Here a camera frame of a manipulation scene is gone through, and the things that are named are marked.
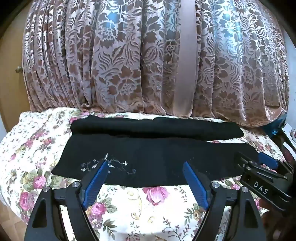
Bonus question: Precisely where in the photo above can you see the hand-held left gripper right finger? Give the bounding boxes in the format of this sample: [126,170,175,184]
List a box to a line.
[183,162,266,241]

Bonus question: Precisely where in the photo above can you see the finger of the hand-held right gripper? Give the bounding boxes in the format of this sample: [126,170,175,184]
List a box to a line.
[272,112,296,156]
[235,152,294,179]

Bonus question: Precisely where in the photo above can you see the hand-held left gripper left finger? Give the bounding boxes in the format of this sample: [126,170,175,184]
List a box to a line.
[24,161,109,241]

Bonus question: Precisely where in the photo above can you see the black pants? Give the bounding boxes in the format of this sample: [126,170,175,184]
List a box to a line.
[51,115,266,187]

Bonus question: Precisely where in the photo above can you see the floral bed sheet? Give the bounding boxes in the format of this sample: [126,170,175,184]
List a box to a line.
[0,108,296,241]

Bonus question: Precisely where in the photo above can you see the plain pink curtain band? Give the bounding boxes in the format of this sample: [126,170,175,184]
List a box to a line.
[173,0,204,117]

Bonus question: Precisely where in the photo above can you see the brown leaf patterned curtain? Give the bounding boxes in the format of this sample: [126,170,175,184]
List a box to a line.
[22,0,290,129]

